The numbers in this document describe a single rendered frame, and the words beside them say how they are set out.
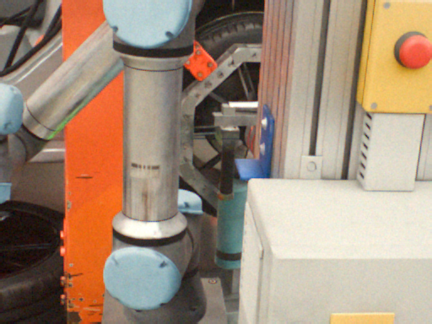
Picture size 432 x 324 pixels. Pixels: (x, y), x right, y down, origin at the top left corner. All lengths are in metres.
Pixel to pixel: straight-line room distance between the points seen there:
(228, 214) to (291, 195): 1.33
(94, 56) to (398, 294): 0.67
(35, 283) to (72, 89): 1.01
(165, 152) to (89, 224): 0.73
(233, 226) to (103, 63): 1.07
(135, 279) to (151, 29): 0.39
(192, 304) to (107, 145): 0.51
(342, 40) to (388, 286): 0.30
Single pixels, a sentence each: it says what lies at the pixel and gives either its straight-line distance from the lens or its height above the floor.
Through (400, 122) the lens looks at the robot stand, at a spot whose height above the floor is 1.32.
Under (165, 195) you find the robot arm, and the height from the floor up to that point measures 1.12.
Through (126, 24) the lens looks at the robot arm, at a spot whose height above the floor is 1.38.
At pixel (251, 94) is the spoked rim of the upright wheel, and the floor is 0.95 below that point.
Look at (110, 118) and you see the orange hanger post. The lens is 1.77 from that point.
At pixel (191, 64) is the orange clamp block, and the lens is 2.19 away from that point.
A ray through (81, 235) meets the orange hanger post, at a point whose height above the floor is 0.76.
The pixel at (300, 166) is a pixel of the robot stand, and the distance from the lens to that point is 0.96.
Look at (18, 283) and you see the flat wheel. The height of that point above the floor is 0.50.
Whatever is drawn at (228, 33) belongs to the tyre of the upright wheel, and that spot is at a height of 1.14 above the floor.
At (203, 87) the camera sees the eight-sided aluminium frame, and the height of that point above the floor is 1.00.
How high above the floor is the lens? 1.58
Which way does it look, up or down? 20 degrees down
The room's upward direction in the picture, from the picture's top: 5 degrees clockwise
